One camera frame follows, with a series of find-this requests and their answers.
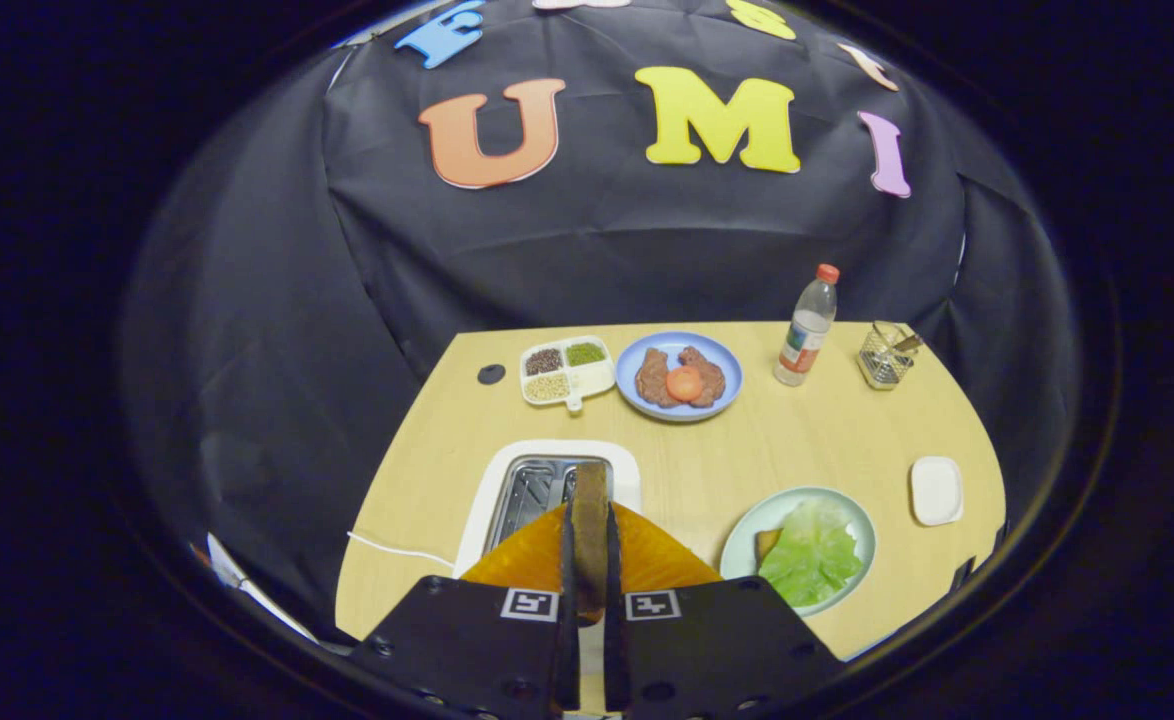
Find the white toaster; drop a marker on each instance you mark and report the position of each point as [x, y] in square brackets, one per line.
[492, 480]

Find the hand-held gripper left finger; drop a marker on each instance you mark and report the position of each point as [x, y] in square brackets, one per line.
[477, 640]

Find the brown toasted bread slice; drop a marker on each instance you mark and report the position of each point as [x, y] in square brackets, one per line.
[590, 540]

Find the green lettuce leaf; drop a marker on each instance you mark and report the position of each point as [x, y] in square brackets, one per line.
[812, 555]

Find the brown meat slice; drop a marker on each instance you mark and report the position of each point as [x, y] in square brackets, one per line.
[652, 378]
[709, 372]

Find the red tomato slice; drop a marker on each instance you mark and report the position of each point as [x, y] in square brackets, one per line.
[684, 383]

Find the pale green round plate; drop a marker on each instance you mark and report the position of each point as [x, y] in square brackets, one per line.
[747, 520]

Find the white compartment dish with grains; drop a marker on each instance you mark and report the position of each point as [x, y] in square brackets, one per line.
[567, 372]

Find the brown wooden chopstick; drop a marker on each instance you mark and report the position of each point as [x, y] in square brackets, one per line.
[907, 343]

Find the small white square plate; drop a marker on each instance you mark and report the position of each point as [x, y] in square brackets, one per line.
[937, 490]

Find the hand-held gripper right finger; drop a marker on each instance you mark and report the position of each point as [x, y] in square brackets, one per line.
[707, 640]

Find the black backdrop cloth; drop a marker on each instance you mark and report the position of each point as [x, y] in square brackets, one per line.
[597, 260]

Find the blue round plate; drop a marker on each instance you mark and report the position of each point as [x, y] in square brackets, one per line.
[637, 400]

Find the clear water bottle red cap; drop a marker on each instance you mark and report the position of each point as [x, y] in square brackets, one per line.
[804, 335]

